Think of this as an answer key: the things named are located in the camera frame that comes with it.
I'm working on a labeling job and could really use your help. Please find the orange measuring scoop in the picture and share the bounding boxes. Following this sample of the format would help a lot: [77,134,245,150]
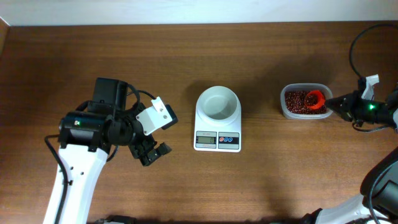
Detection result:
[304,90,326,110]

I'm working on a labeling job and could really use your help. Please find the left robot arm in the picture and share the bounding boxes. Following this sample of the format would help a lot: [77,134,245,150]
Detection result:
[44,78,178,223]

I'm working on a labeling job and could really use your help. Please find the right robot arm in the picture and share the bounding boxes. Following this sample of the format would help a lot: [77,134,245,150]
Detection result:
[299,86,397,223]

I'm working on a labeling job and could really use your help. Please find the white digital kitchen scale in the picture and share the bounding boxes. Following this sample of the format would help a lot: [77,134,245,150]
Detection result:
[193,104,242,152]

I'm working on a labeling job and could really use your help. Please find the white bowl on scale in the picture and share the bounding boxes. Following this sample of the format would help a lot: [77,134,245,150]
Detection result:
[196,86,241,121]

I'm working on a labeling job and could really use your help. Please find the clear plastic bean container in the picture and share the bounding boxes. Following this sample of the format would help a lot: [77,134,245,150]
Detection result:
[280,83,333,120]

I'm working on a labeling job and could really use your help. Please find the red beans in container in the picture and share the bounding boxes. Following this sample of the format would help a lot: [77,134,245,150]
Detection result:
[284,91,327,114]

